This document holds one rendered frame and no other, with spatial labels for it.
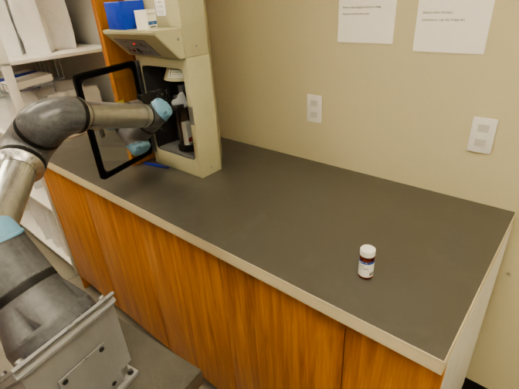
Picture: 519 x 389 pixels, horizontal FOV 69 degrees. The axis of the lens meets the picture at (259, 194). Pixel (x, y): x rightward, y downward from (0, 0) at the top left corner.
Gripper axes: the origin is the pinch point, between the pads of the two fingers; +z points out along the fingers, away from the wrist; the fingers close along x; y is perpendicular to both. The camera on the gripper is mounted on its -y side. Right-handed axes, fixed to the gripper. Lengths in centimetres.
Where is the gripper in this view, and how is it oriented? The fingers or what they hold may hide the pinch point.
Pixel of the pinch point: (184, 101)
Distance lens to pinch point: 162.3
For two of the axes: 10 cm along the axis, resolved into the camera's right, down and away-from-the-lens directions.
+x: -7.6, -2.7, 5.9
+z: 6.5, -4.0, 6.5
